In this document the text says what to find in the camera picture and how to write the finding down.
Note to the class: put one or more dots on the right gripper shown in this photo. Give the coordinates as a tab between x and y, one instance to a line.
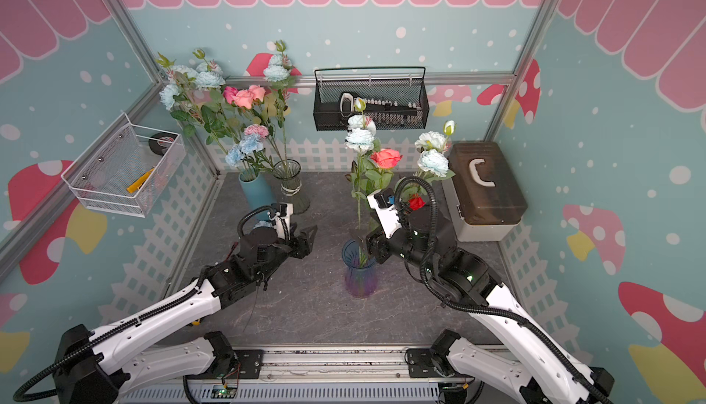
379	237

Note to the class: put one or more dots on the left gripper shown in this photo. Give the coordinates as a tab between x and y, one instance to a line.
301	245

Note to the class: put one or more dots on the purple glass vase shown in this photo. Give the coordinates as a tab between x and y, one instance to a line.
360	278

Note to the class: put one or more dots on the white flower stem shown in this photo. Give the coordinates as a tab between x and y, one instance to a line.
434	148

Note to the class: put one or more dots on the pale blue flower stem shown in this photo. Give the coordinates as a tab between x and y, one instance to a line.
360	139

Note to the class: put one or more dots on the single blue flower stem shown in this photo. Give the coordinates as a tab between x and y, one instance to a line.
264	223

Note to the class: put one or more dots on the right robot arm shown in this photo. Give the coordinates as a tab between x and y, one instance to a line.
540	371

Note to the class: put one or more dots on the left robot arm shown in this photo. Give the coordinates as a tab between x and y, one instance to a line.
108	363

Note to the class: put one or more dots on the teal ceramic vase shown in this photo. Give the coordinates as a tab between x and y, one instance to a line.
256	188

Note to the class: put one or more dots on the clear glass vase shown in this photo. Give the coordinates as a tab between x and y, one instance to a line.
288	173

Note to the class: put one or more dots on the bouquet in teal vase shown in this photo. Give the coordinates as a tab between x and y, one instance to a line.
198	97

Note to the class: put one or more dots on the red rose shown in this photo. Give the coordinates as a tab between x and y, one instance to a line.
416	202

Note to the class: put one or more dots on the coral pink rose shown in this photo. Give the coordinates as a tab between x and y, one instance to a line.
380	169

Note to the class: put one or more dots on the brown lid storage box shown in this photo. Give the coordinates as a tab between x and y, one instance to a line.
483	196

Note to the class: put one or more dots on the bit set tool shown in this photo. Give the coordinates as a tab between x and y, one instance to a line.
380	111

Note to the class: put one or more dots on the black tape roll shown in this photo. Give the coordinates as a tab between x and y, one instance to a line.
160	143

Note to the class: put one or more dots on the yellow tool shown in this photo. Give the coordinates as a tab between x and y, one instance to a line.
138	184

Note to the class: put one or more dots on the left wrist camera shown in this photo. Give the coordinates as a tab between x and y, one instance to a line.
281	218

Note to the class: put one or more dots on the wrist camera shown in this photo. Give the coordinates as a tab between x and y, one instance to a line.
383	204
281	218

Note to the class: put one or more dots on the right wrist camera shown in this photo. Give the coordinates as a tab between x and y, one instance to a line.
383	204

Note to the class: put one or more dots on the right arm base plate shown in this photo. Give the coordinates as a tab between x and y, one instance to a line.
424	363

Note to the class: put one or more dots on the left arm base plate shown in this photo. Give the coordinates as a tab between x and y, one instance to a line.
243	364

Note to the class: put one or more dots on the black wire basket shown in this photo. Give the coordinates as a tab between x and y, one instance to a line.
403	84

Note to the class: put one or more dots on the white wire basket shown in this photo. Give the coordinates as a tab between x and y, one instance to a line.
99	177

